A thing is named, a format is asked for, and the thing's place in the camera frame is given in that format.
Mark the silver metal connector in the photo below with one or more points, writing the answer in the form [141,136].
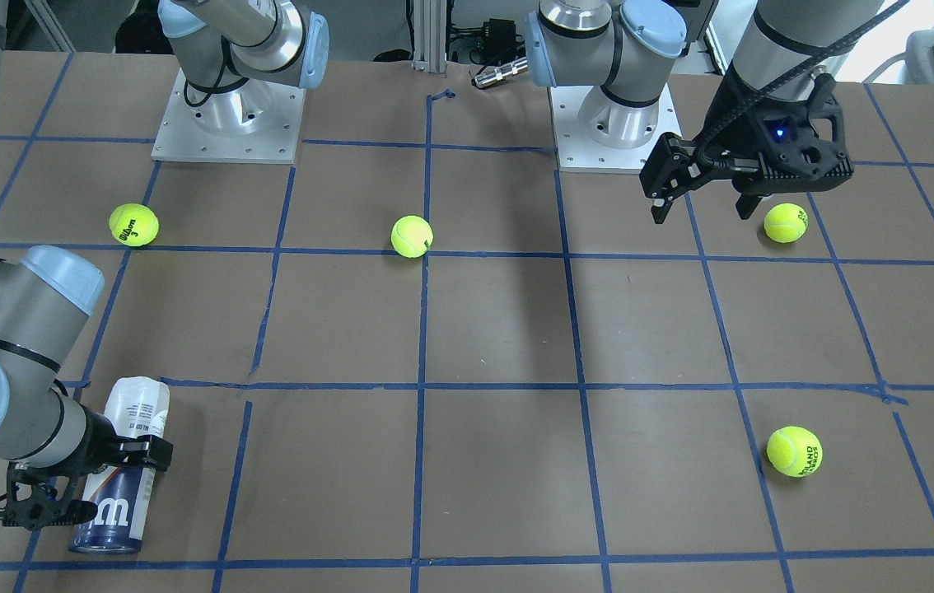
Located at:
[494,75]

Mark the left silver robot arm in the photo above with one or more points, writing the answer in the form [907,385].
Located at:
[628,48]

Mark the middle tennis ball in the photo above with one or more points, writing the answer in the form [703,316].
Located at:
[411,236]

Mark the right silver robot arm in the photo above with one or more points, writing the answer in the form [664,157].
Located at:
[49,441]

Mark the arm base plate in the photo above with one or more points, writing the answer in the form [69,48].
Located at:
[258,123]
[595,134]

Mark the far tennis ball near gripper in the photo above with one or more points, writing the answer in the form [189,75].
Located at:
[785,223]

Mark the tennis ball Roland Garros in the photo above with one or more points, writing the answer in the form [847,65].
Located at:
[794,451]

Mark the aluminium frame post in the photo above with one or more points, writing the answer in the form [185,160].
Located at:
[429,39]

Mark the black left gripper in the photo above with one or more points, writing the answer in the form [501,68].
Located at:
[737,118]

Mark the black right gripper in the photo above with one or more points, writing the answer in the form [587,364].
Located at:
[93,445]

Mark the tennis ball Wilson 3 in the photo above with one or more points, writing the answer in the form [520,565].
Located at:
[134,225]

